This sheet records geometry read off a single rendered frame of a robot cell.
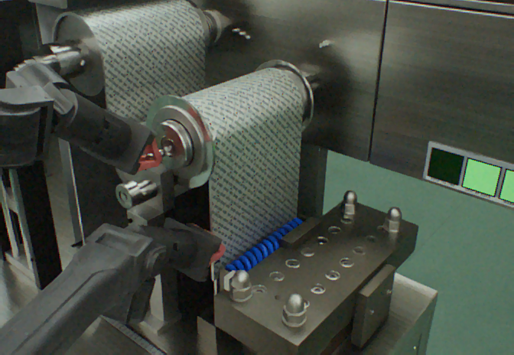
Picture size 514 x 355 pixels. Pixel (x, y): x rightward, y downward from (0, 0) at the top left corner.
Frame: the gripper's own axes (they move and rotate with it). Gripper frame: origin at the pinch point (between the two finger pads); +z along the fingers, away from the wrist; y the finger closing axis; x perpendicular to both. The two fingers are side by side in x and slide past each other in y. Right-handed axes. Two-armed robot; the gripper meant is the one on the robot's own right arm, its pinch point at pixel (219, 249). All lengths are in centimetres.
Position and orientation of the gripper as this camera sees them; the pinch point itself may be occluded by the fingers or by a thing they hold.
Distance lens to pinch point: 88.8
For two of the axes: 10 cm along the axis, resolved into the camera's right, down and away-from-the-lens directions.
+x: 3.3, -9.4, -0.3
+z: 5.4, 1.6, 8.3
